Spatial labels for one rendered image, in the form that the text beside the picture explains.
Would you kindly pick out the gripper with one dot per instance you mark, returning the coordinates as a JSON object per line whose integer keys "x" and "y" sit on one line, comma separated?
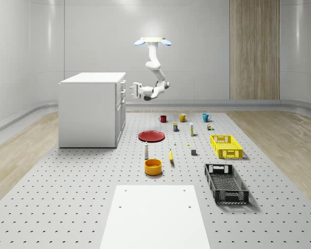
{"x": 138, "y": 90}

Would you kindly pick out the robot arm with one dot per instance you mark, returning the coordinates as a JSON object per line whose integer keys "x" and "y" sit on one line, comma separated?
{"x": 153, "y": 64}

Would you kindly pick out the red mug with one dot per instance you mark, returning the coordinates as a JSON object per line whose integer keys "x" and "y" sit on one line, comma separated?
{"x": 163, "y": 119}

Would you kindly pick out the red plate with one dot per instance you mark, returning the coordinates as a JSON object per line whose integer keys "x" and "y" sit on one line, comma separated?
{"x": 151, "y": 136}

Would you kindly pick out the yellow mug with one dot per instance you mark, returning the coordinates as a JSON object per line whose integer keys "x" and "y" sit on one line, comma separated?
{"x": 182, "y": 118}

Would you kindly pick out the flat-sided can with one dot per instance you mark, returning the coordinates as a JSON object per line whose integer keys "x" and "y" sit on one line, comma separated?
{"x": 175, "y": 127}

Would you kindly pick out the drone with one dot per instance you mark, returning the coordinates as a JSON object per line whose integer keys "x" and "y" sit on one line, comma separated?
{"x": 153, "y": 39}

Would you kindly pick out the white cabinet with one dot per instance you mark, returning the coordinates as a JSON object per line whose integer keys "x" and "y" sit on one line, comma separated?
{"x": 88, "y": 114}

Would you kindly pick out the small white bottle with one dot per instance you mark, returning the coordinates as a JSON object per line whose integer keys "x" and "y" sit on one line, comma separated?
{"x": 146, "y": 151}

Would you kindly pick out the yellow box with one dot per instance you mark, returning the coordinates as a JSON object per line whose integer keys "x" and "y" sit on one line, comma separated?
{"x": 191, "y": 129}

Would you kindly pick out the blue mug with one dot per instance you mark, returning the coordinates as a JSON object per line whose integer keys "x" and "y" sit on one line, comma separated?
{"x": 205, "y": 117}

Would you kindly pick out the banana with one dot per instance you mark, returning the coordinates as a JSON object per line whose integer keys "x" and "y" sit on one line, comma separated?
{"x": 171, "y": 157}

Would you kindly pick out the puzzle cube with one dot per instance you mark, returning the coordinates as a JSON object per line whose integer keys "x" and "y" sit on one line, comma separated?
{"x": 210, "y": 127}

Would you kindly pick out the yellow bowl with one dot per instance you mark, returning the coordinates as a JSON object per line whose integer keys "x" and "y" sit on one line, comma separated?
{"x": 153, "y": 169}

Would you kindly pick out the grey cube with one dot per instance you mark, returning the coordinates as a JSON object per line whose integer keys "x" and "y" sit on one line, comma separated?
{"x": 194, "y": 152}

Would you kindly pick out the yellow basket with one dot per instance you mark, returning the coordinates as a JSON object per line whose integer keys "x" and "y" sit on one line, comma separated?
{"x": 229, "y": 153}

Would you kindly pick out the white board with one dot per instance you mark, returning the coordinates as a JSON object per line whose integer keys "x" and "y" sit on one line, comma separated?
{"x": 155, "y": 218}

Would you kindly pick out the dark grey basket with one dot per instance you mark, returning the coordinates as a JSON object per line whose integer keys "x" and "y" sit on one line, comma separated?
{"x": 232, "y": 197}

